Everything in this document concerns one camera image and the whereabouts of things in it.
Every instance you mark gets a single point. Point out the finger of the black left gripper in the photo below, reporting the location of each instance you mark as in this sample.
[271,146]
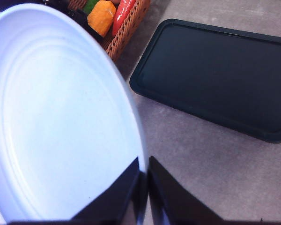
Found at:
[80,17]

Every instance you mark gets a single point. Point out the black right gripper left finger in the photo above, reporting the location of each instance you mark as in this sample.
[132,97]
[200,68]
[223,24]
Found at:
[117,199]

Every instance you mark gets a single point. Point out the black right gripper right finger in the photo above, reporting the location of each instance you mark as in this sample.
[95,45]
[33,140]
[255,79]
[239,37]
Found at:
[173,201]

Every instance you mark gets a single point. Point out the orange-yellow corn cob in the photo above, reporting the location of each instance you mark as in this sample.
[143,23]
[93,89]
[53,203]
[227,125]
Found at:
[101,17]

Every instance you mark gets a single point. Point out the pale blue round plate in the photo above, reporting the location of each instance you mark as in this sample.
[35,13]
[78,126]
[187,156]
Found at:
[61,112]

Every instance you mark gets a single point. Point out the brown woven wicker basket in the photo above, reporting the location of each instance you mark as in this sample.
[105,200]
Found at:
[126,39]

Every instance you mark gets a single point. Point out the green vegetable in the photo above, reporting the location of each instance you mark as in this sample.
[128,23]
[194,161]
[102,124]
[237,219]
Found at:
[90,5]

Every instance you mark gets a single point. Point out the orange carrot with green leaves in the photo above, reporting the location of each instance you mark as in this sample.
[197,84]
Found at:
[123,16]

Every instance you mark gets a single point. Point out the black rectangular tray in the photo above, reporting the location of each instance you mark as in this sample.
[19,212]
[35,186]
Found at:
[215,77]

